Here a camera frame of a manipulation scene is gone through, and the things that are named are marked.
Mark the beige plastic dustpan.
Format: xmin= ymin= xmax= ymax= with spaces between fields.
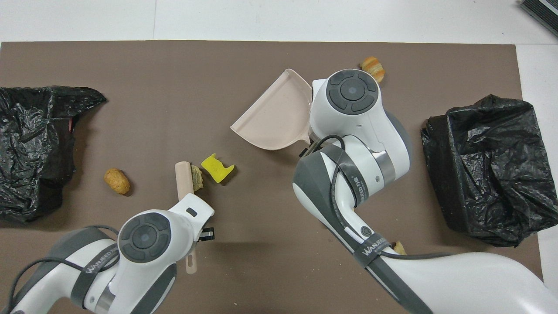
xmin=230 ymin=68 xmax=313 ymax=151

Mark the beige hand brush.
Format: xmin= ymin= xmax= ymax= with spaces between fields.
xmin=175 ymin=161 xmax=199 ymax=274

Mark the curved yellow sponge piece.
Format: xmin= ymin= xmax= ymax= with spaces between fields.
xmin=201 ymin=153 xmax=235 ymax=184

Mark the brown bread roll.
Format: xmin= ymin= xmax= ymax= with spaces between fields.
xmin=104 ymin=168 xmax=131 ymax=195

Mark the striped orange croissant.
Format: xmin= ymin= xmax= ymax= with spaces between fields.
xmin=360 ymin=56 xmax=386 ymax=83

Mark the black bag over pink bin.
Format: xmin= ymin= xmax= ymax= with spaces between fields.
xmin=0 ymin=85 xmax=107 ymax=223

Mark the brown table mat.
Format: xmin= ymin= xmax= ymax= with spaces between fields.
xmin=0 ymin=40 xmax=548 ymax=314

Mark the left black garbage bag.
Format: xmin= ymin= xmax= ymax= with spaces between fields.
xmin=421 ymin=94 xmax=558 ymax=248

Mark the dark ribbed object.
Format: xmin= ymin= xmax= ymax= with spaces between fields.
xmin=520 ymin=0 xmax=558 ymax=38

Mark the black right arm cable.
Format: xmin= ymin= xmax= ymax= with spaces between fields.
xmin=305 ymin=135 xmax=454 ymax=262

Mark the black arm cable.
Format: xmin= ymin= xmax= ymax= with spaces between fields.
xmin=305 ymin=135 xmax=454 ymax=262
xmin=4 ymin=225 xmax=119 ymax=314

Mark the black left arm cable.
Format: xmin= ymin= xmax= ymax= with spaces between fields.
xmin=4 ymin=225 xmax=119 ymax=314

